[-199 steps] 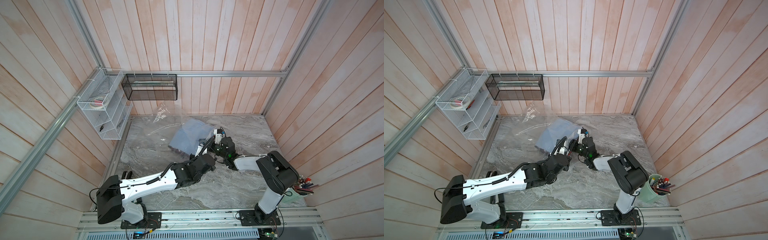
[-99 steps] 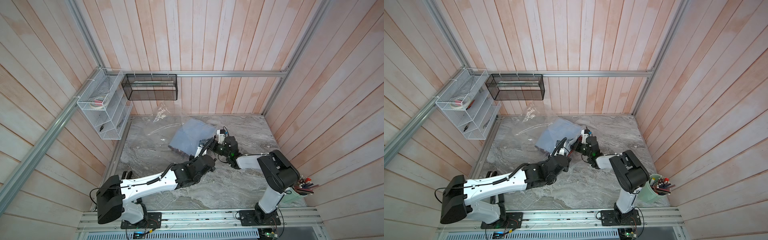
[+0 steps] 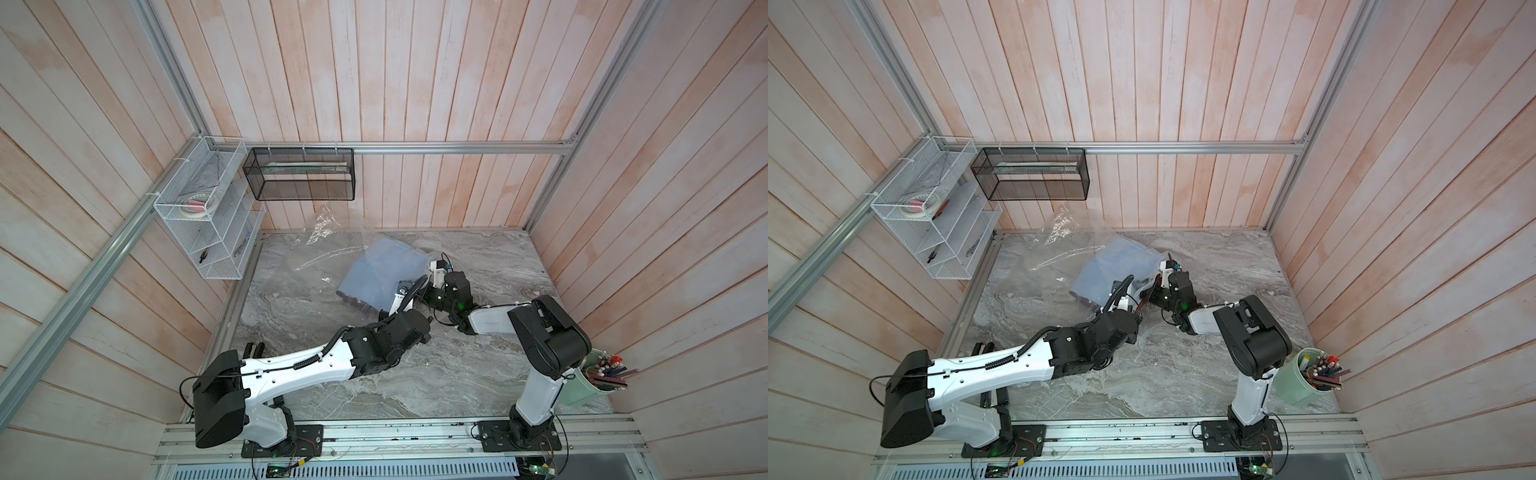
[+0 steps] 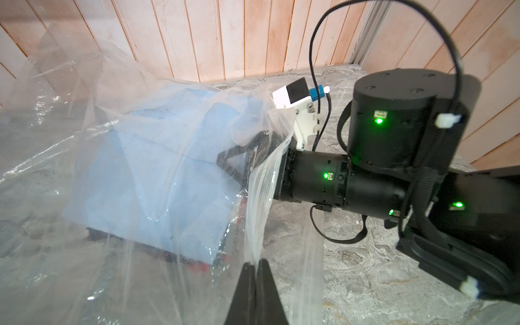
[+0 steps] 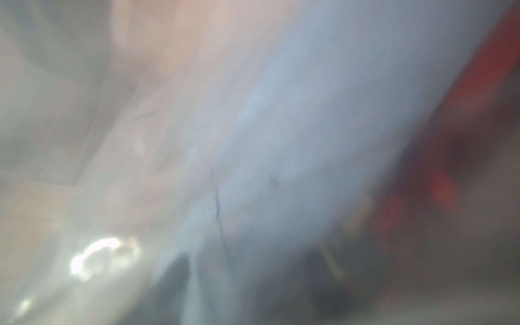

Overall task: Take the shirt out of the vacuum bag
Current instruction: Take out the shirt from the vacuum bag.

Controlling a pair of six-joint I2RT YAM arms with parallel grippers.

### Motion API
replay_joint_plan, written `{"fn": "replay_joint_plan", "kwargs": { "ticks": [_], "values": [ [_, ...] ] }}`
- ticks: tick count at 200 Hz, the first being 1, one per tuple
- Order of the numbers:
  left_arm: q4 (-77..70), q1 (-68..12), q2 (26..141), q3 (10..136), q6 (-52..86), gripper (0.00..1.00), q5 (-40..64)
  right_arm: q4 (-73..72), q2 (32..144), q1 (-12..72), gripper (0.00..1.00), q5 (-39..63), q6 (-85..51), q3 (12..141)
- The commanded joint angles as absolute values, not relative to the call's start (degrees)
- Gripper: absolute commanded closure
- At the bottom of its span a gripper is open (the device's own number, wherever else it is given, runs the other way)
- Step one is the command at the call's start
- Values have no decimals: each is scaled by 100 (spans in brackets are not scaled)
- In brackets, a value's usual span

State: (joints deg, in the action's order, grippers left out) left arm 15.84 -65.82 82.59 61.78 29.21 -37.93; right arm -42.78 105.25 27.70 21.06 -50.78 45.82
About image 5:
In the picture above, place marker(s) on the light blue shirt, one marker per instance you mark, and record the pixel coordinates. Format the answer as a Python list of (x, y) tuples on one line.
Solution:
[(265, 160)]

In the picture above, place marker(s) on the clear plastic vacuum bag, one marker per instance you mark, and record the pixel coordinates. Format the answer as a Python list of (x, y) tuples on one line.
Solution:
[(85, 89)]

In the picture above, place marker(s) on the red black plaid shirt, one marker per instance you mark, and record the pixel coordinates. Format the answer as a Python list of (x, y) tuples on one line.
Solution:
[(429, 174)]

